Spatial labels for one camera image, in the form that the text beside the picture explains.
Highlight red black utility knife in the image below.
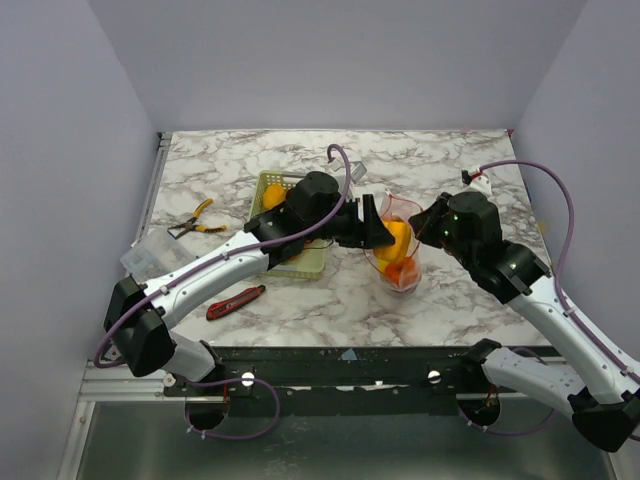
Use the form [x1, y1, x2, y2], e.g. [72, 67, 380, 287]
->
[206, 285, 266, 322]

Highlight yellow handled pliers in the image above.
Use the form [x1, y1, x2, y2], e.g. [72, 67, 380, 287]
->
[167, 198, 227, 239]

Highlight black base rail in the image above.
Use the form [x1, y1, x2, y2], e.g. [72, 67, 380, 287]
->
[164, 347, 494, 417]

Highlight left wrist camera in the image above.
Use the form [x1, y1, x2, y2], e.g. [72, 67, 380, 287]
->
[350, 161, 368, 183]

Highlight brown toy potato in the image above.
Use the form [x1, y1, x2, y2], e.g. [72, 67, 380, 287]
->
[262, 184, 287, 210]

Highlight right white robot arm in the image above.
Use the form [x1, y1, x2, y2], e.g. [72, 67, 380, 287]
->
[409, 190, 639, 452]

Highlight red toy apple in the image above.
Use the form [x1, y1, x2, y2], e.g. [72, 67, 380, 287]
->
[382, 261, 404, 292]

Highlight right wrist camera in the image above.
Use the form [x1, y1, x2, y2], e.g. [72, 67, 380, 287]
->
[461, 169, 492, 197]

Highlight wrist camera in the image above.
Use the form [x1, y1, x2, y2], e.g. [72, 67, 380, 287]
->
[350, 161, 368, 183]
[461, 169, 492, 197]

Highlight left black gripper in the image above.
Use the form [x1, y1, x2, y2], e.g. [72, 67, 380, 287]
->
[304, 194, 394, 249]

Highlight green plastic basket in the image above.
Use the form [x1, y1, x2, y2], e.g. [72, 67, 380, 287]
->
[247, 169, 329, 280]

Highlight orange toy pumpkin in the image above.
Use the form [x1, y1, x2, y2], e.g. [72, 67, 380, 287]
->
[398, 256, 422, 289]

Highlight yellow bell pepper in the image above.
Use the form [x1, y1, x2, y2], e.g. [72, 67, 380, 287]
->
[373, 217, 412, 264]

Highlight clear zip bag orange zipper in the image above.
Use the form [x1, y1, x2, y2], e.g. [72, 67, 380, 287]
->
[364, 190, 423, 295]

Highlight clear plastic screw box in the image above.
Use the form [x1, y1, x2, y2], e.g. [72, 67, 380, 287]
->
[120, 229, 196, 281]

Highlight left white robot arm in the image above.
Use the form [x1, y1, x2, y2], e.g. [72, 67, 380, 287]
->
[104, 171, 395, 395]

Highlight aluminium frame profile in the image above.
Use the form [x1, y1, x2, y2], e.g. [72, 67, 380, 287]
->
[78, 132, 172, 402]

